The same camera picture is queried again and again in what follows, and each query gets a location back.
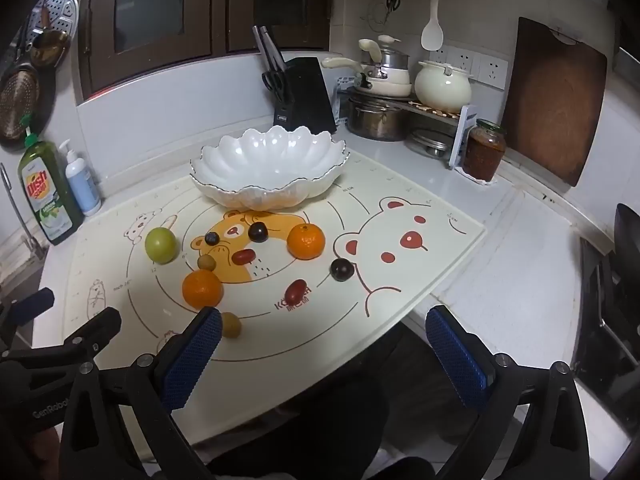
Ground small brass pan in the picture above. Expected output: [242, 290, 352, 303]
[27, 30, 71, 66]

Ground wooden cutting board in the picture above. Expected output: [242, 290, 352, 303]
[501, 16, 608, 187]

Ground orange tangerine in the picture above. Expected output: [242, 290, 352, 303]
[181, 269, 223, 310]
[286, 223, 325, 261]

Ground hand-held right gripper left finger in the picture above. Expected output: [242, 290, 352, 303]
[59, 306, 223, 480]

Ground white blue pump bottle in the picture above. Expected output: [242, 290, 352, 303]
[58, 139, 102, 217]

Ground glass jar of sauce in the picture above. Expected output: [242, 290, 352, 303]
[461, 119, 507, 183]

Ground small yellow-green grape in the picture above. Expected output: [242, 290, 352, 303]
[220, 312, 243, 339]

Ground black knife block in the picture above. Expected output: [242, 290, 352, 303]
[273, 57, 337, 134]

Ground white scalloped bowl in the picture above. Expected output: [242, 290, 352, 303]
[189, 125, 350, 212]

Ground black kitchen scissors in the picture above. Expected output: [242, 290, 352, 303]
[261, 70, 287, 106]

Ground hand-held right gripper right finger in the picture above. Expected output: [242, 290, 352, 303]
[425, 305, 591, 480]

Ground hanging mesh strainer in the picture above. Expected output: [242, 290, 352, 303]
[0, 62, 41, 148]

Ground steel faucet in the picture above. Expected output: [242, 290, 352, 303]
[0, 162, 46, 261]

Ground bear print silicone mat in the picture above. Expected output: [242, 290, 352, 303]
[62, 152, 487, 446]

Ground cream ceramic pot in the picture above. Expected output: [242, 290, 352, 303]
[414, 60, 475, 114]

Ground black wok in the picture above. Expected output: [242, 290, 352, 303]
[615, 202, 640, 261]

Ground steel stockpot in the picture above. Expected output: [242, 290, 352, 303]
[347, 92, 411, 142]

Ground green dish soap bottle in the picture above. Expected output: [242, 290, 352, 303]
[17, 115, 85, 247]

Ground steel pot lid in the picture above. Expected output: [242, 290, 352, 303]
[406, 129, 453, 158]

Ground dark brown window frame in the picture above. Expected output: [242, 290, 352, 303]
[75, 0, 333, 107]

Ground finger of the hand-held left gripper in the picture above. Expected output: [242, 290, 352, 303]
[0, 306, 123, 363]
[0, 287, 56, 333]

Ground white kitchen shelf rack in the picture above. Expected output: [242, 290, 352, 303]
[345, 87, 478, 171]

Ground steel handle knife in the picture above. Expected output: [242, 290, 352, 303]
[260, 26, 287, 68]
[251, 25, 275, 72]

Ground black gas stove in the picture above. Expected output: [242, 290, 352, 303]
[570, 237, 640, 396]

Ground white rice paddle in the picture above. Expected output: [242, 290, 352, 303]
[420, 0, 445, 52]

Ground cream saucepan with lid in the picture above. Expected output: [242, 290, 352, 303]
[358, 35, 411, 82]

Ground wooden bead trivet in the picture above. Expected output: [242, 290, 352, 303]
[410, 101, 462, 119]

